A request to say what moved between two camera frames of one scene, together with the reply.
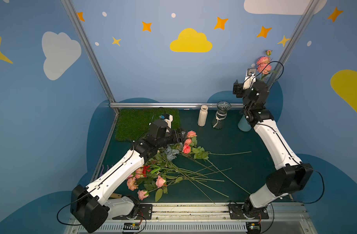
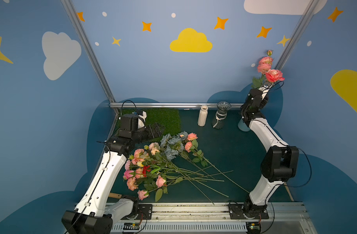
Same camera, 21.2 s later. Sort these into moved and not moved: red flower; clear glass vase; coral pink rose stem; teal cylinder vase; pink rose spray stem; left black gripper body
Moved: left black gripper body; coral pink rose stem
Not moved: clear glass vase; teal cylinder vase; red flower; pink rose spray stem
